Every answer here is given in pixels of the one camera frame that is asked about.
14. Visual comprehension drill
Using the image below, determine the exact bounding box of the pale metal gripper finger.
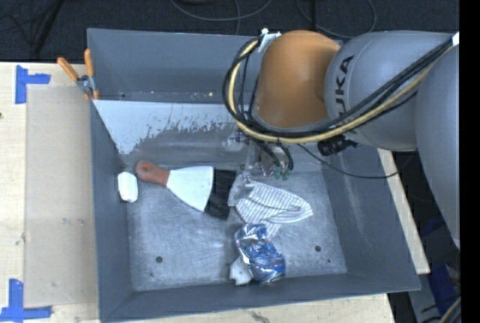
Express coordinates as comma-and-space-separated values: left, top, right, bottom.
235, 163, 260, 184
227, 179, 257, 207

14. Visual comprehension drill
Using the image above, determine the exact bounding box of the white striped cloth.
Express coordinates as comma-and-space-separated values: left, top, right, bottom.
233, 181, 314, 237

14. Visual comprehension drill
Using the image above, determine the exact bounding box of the blue silver crumpled packet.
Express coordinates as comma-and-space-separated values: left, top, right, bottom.
233, 223, 287, 286

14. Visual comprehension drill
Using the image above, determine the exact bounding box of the grey metal bin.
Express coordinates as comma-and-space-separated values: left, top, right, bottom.
85, 28, 422, 322

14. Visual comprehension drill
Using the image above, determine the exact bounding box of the white crumpled paper piece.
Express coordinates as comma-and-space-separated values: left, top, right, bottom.
229, 256, 254, 286

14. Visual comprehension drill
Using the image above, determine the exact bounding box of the white soap-like block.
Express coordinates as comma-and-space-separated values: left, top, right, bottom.
117, 171, 140, 203

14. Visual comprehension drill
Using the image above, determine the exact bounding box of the pale wood flat board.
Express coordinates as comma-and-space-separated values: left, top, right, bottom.
22, 83, 100, 310

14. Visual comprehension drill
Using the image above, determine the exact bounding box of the brown-handled white black brush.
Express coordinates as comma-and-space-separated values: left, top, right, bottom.
134, 160, 238, 221

